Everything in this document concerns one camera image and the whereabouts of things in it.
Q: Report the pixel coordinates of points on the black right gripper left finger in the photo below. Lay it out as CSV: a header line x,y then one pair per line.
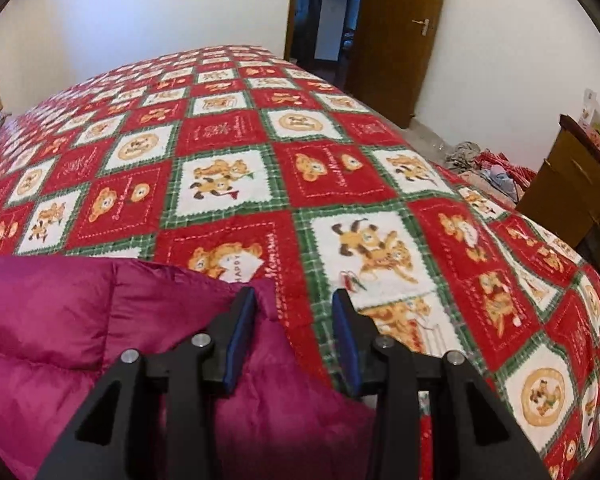
x,y
151,417

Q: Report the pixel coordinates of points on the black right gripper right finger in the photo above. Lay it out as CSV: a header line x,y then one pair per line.
x,y
473,434

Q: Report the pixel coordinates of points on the pile of clothes on floor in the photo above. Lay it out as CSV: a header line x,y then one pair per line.
x,y
492,173

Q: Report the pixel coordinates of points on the brown wooden dresser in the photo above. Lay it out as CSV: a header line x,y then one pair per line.
x,y
564,196

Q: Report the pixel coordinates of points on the red patchwork bear bedspread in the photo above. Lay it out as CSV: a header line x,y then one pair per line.
x,y
135,204

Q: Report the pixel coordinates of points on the clutter on dresser top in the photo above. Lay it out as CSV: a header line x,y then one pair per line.
x,y
589,119

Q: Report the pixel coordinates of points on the brown wooden door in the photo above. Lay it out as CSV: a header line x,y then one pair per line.
x,y
389,57

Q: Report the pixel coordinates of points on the silver door handle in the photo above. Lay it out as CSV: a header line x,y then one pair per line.
x,y
424,26

